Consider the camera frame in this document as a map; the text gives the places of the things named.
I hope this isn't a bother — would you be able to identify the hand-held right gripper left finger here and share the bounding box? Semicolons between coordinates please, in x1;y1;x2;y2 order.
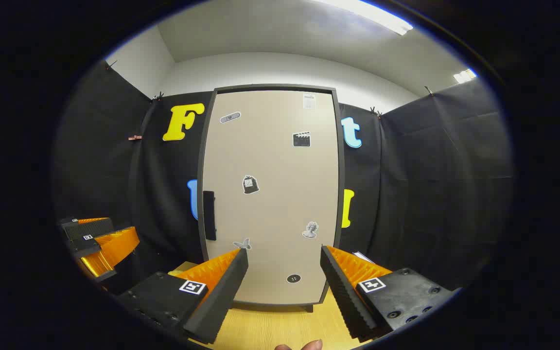
117;248;250;345

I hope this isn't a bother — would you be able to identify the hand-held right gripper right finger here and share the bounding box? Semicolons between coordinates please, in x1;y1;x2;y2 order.
320;245;455;341

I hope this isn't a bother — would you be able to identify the black backdrop cloth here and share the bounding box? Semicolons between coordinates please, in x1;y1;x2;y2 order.
54;61;514;292

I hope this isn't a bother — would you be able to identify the black cabinet door handle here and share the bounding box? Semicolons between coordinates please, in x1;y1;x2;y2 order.
203;191;217;241

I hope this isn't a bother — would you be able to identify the dark grey cabinet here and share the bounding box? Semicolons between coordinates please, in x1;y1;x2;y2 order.
196;84;346;313

